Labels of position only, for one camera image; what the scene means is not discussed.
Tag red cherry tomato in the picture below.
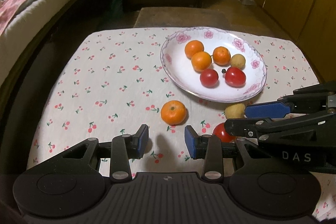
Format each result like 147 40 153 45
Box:
213 123 236 143
222 67 246 88
200 69 219 88

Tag brown longan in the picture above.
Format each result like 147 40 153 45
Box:
230 54 245 69
224 103 245 119

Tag small mandarin with green stem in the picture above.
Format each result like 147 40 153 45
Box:
161 100 187 126

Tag large textured orange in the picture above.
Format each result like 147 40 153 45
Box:
213 46 231 66

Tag orange kumquat with stem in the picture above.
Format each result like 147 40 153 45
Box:
191 51 212 72

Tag cherry print tablecloth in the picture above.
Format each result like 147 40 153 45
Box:
26 27 336 222

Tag white floral oval plate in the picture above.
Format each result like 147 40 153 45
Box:
160 27 267 103

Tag brown wooden stool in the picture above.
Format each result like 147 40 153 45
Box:
134 7 231 30

